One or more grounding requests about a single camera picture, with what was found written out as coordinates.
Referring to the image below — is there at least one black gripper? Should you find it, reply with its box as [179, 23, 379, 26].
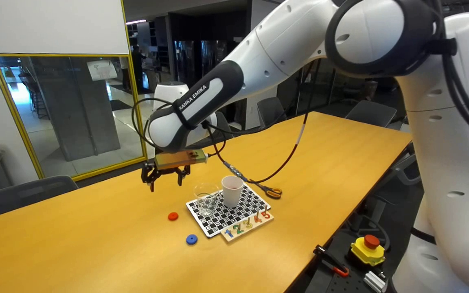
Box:
[140, 161, 192, 194]

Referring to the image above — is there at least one white paper cup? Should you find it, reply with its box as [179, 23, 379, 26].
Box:
[220, 174, 246, 209]

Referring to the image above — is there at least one dark grey office chair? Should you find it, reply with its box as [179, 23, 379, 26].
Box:
[256, 96, 288, 129]
[212, 111, 236, 143]
[388, 152, 419, 189]
[0, 174, 78, 225]
[345, 100, 399, 129]

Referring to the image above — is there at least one black white checkered marker board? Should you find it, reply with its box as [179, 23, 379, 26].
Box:
[184, 186, 274, 241]

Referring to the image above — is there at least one wooden number peg board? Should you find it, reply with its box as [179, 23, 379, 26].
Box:
[220, 209, 275, 244]

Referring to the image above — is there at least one white paper sign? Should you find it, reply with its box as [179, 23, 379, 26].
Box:
[86, 59, 119, 83]

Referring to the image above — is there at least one black red hand tool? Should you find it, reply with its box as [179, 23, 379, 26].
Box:
[313, 244, 352, 280]

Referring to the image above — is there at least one wide white board panel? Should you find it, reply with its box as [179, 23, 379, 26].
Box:
[0, 0, 130, 57]

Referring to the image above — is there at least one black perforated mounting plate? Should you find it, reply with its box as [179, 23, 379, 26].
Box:
[298, 238, 404, 293]

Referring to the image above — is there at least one yellow red emergency stop button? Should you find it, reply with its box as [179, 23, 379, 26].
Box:
[350, 233, 388, 269]

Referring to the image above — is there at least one silver metal block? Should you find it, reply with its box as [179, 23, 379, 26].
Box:
[363, 269, 391, 293]

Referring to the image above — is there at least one thin black cable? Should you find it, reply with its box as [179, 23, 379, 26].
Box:
[130, 96, 163, 152]

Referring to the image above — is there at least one black cable with metal connector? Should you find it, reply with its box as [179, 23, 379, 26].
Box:
[204, 59, 322, 186]

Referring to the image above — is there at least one thick black cable harness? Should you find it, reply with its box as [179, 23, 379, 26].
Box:
[438, 38, 469, 183]

